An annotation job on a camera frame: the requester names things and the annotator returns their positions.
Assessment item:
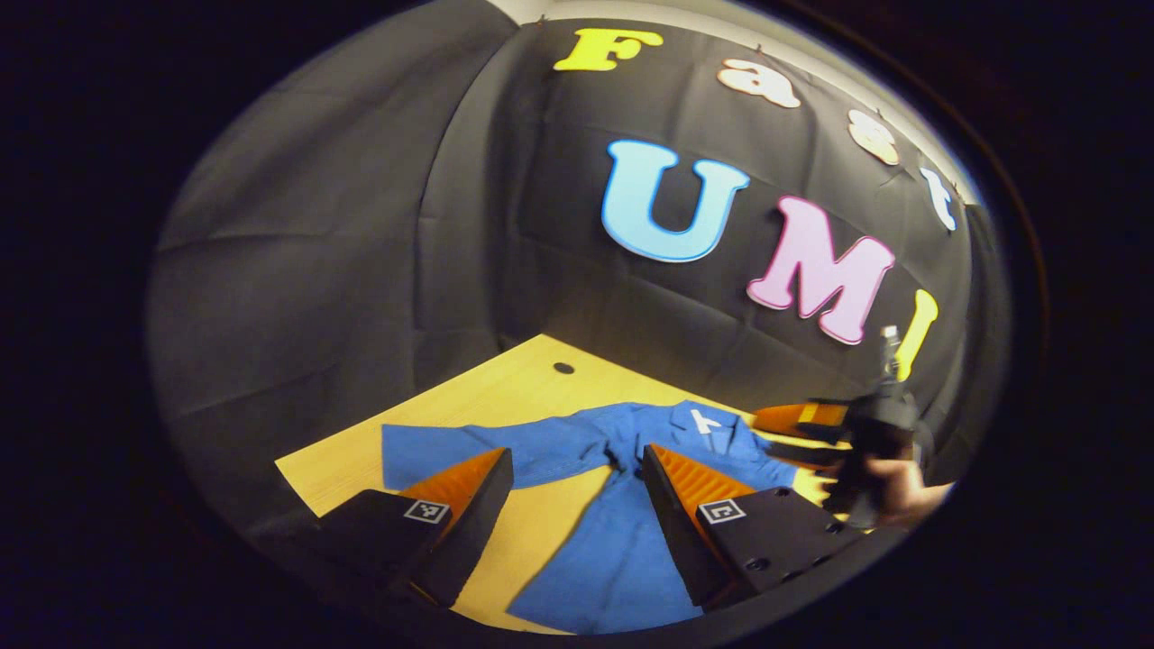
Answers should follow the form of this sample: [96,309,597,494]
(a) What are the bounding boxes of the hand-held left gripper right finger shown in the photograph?
[642,442,889,614]

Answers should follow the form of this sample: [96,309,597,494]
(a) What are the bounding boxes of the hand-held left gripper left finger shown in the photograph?
[316,446,515,609]

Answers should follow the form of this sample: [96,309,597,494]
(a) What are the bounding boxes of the blue jacket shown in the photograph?
[380,399,803,636]

